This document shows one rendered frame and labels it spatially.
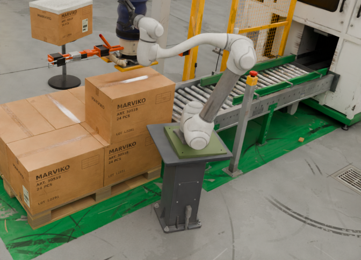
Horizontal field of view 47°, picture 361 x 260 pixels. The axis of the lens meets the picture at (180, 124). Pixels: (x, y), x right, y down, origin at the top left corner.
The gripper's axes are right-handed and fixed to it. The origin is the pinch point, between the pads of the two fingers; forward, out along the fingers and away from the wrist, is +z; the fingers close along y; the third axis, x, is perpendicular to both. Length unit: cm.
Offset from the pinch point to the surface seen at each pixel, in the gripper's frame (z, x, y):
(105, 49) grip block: 17.4, 0.9, 32.0
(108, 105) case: 6, -3, 71
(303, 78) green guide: -4, 245, 98
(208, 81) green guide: 42, 141, 99
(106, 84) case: 25, 7, 64
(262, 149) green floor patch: -20, 173, 158
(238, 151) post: -32, 115, 133
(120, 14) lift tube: 21.5, 15.4, 9.2
